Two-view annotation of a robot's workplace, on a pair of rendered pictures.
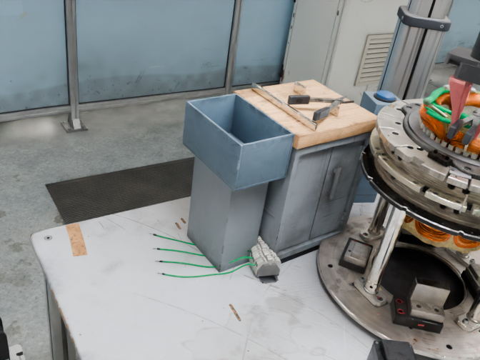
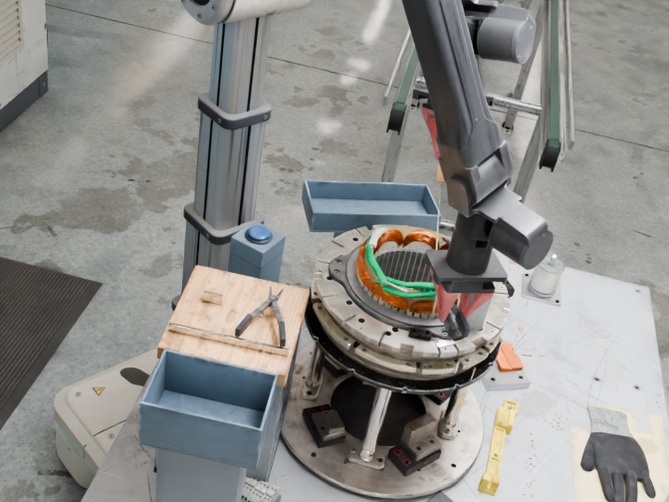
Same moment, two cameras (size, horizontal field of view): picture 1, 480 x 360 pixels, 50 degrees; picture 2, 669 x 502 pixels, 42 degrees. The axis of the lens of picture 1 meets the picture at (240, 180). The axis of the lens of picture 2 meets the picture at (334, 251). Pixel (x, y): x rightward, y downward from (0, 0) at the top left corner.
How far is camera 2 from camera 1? 0.76 m
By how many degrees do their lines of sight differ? 40
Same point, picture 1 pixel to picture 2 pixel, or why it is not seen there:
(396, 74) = (228, 182)
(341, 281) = (336, 465)
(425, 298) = (419, 437)
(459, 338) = (453, 451)
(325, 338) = not seen: outside the picture
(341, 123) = (293, 326)
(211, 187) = (200, 470)
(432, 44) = (258, 136)
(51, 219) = not seen: outside the picture
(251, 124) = (202, 376)
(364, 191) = not seen: hidden behind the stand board
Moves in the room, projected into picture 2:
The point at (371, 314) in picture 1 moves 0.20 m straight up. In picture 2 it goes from (384, 481) to (409, 398)
